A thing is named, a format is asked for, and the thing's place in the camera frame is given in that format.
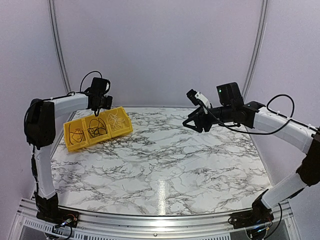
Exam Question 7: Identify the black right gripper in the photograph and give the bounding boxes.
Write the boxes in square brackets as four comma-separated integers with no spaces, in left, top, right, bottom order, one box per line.
[183,104,234,133]

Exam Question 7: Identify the black thin cable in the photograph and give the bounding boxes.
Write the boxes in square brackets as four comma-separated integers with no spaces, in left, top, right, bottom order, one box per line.
[87,118,109,138]

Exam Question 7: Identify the white thin cable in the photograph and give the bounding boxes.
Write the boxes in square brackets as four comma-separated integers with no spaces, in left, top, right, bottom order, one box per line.
[107,112,129,131]

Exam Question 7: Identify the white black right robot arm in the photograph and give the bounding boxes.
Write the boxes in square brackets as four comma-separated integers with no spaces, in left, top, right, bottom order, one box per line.
[182,82,320,229]

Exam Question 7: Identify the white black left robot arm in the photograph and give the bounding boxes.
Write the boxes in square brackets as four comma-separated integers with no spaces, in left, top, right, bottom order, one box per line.
[23,77,113,224]

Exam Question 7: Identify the yellow three-compartment plastic bin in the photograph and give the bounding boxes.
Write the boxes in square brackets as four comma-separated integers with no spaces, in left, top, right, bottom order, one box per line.
[63,106,133,152]

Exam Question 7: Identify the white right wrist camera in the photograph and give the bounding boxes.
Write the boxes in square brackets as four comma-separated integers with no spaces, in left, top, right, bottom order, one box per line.
[186,89,212,114]

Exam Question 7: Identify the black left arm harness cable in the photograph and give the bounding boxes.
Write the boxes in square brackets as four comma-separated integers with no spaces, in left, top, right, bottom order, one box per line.
[79,70,105,93]

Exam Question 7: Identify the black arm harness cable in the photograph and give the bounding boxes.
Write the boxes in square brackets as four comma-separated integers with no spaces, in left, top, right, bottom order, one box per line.
[79,70,105,93]
[207,93,320,136]

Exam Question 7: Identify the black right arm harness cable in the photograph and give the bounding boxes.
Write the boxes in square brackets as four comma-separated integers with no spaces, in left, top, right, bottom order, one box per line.
[207,93,320,136]

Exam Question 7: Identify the left aluminium corner post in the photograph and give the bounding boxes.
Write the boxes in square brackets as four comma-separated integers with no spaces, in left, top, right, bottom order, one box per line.
[47,0,72,93]

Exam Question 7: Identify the aluminium corner post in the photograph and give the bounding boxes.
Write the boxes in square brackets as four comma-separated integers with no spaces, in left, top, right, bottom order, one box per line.
[242,0,270,99]
[47,0,72,93]

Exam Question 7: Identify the aluminium front frame rail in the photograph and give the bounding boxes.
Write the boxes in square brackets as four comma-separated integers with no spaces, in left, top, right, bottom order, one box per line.
[8,198,301,240]

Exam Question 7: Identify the right aluminium corner post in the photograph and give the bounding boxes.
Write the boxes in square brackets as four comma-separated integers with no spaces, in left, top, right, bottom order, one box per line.
[242,0,270,99]

